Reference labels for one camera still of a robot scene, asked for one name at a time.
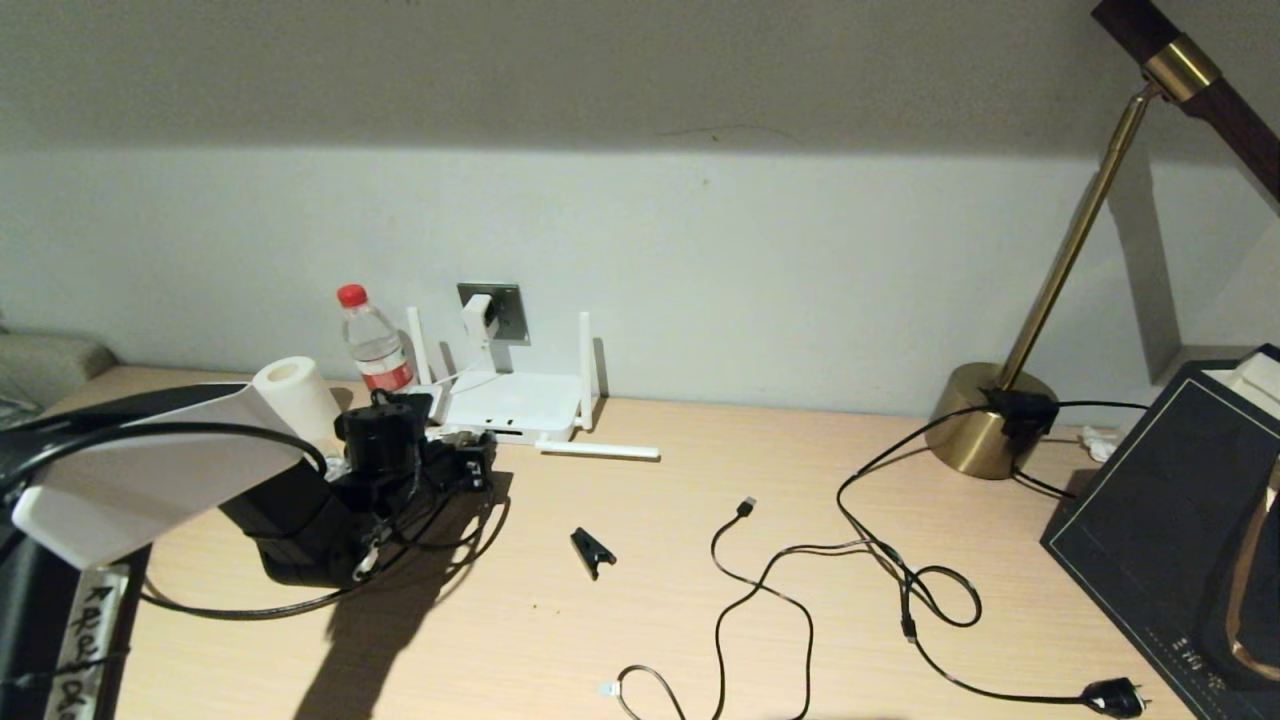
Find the thin white adapter cable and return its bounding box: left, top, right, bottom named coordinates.
left=430, top=340, right=493, bottom=396

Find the white power adapter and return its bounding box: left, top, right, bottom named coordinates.
left=462, top=292, right=497, bottom=347

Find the black ethernet cable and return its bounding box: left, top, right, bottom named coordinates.
left=138, top=470, right=513, bottom=623

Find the white router with four antennas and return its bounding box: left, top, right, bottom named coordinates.
left=407, top=306, right=663, bottom=461

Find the clear water bottle red cap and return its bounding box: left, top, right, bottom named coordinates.
left=337, top=284, right=416, bottom=393

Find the small black clip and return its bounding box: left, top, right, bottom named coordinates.
left=571, top=526, right=618, bottom=580

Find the white paper roll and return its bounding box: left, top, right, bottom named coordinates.
left=250, top=356, right=351, bottom=481

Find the white handwritten label tape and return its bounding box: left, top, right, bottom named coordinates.
left=45, top=565, right=131, bottom=720

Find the brass desk lamp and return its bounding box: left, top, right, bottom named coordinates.
left=925, top=0, right=1280, bottom=479

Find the white box inside bag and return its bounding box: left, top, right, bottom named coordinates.
left=1198, top=352, right=1280, bottom=421

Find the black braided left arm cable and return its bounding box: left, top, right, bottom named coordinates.
left=350, top=470, right=501, bottom=561

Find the grey metal wall socket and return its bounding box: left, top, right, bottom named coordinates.
left=458, top=283, right=531, bottom=343

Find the black cable with white tip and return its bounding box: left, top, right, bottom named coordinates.
left=600, top=662, right=691, bottom=720

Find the black USB cable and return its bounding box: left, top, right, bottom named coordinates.
left=710, top=497, right=916, bottom=720

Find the black plastic connector block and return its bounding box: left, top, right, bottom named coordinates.
left=978, top=388, right=1058, bottom=453

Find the black lamp power cord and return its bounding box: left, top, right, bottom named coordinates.
left=836, top=400, right=1151, bottom=717

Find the dark gift bag brown handle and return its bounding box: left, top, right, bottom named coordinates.
left=1040, top=345, right=1280, bottom=720

